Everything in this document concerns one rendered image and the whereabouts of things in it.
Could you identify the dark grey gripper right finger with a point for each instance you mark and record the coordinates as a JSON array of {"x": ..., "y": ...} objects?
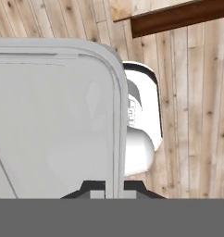
[{"x": 134, "y": 187}]

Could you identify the pale grey rounded panel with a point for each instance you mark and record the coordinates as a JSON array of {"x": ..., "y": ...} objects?
[{"x": 55, "y": 123}]

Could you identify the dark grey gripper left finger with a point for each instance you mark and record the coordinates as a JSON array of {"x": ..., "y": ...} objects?
[{"x": 92, "y": 187}]

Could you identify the light wood cupboard, brown plinth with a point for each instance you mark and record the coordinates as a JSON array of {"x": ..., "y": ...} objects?
[{"x": 178, "y": 18}]

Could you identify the white and black round object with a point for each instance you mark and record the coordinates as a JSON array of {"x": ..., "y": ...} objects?
[{"x": 144, "y": 123}]

